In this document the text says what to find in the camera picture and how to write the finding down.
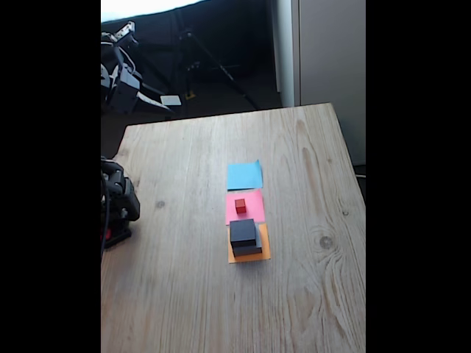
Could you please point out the white cabinet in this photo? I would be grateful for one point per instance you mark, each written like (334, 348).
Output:
(331, 55)

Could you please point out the black tripod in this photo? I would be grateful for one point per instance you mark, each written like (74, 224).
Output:
(221, 70)

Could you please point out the black light stand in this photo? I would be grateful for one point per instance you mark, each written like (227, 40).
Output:
(154, 55)

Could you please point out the small red cube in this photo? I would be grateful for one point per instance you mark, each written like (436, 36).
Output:
(240, 206)

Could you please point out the small gripper camera board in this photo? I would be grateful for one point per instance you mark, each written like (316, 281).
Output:
(125, 31)

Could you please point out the medium black cube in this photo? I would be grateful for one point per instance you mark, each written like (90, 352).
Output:
(243, 232)

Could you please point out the blue paper sheet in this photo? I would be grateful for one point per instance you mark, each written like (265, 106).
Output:
(244, 175)

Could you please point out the orange paper sheet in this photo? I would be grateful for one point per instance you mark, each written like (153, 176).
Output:
(266, 250)

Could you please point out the bright white light panel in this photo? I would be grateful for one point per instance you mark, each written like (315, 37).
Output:
(140, 7)

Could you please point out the red table clamp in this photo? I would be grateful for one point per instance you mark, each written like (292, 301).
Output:
(108, 234)

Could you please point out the pink paper sheet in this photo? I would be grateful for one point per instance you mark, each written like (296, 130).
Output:
(254, 207)

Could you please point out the large grey cube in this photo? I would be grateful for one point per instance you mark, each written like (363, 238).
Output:
(250, 250)

